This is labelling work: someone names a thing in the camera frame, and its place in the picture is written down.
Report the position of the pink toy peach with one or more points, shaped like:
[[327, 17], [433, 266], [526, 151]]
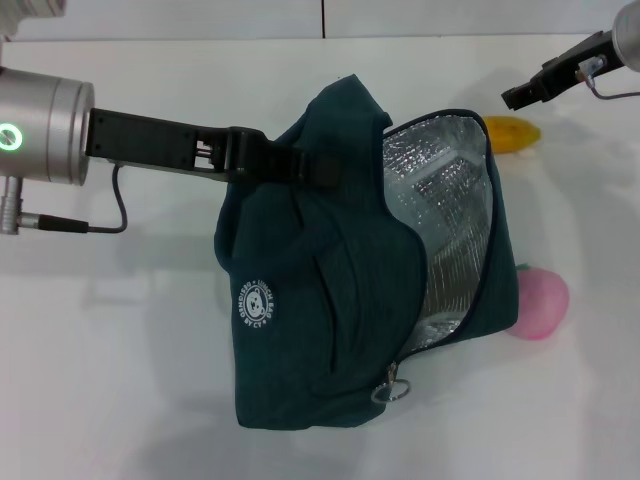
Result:
[[542, 305]]

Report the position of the yellow toy banana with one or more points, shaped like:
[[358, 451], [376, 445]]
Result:
[[512, 134]]

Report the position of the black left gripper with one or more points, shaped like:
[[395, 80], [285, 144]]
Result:
[[150, 142]]

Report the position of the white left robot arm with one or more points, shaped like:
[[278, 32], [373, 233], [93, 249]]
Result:
[[35, 125]]

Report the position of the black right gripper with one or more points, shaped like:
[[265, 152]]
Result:
[[580, 62]]

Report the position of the dark teal lunch bag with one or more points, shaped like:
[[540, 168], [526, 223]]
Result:
[[310, 280]]

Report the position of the white panel cabinet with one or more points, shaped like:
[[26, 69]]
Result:
[[200, 17]]

